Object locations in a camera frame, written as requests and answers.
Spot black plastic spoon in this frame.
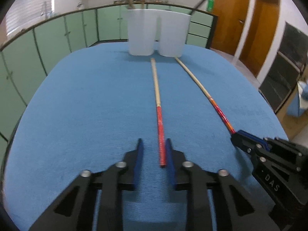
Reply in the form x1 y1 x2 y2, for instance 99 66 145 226
189 0 207 16

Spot green lower kitchen cabinets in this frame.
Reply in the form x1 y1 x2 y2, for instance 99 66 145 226
0 3 218 174

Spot black glass cabinet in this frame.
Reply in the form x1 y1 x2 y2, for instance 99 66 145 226
259 23 307 112

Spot blue table mat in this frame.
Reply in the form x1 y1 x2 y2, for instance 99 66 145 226
3 43 286 230

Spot wooden door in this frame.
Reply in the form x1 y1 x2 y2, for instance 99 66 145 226
211 0 249 55
240 0 280 77

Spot white double utensil holder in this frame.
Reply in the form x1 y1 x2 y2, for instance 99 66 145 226
126 9 191 57

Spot green bottle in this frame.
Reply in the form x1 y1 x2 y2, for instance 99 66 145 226
206 0 214 13

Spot chrome sink faucet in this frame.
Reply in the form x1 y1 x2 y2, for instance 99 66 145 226
41 1 49 20

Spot window blinds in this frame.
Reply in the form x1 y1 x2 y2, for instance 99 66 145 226
5 0 53 35

